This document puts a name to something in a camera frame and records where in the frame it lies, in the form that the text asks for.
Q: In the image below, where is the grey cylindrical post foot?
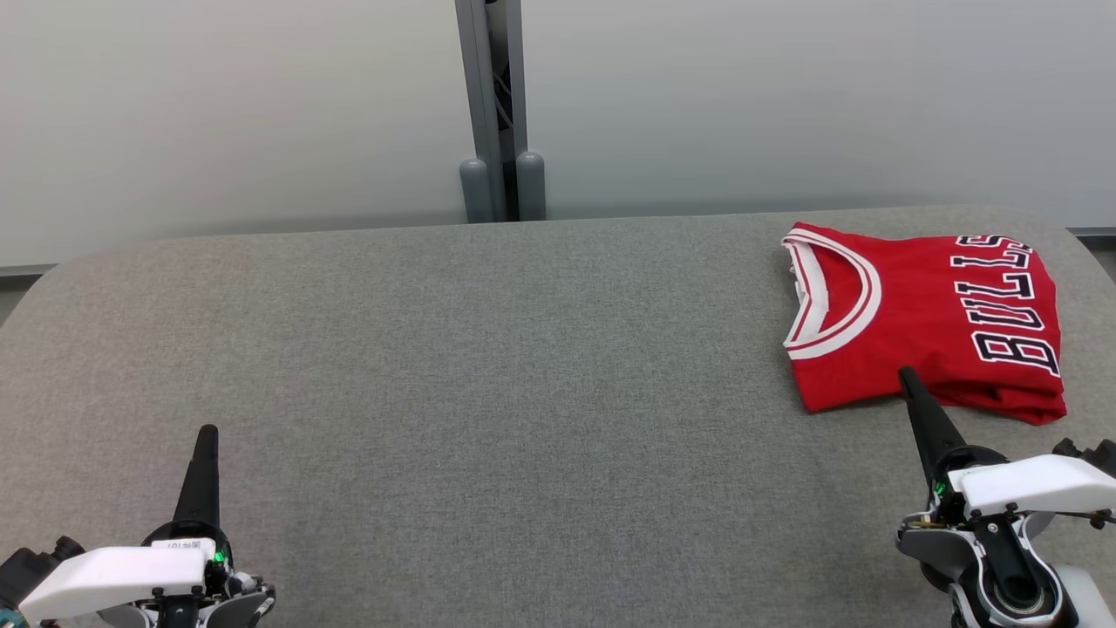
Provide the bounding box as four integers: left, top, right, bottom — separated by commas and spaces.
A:
459, 157, 491, 224
516, 151, 547, 221

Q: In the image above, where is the red and white basketball jersey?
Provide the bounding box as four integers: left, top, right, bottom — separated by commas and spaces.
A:
780, 222, 1069, 420

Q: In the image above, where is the grey metal partition post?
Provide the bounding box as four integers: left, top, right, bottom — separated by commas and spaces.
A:
455, 0, 522, 223

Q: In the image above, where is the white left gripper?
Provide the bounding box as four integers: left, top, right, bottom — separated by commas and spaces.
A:
17, 425, 232, 622

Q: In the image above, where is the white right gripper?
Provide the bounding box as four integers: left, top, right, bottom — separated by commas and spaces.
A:
898, 366, 1116, 524

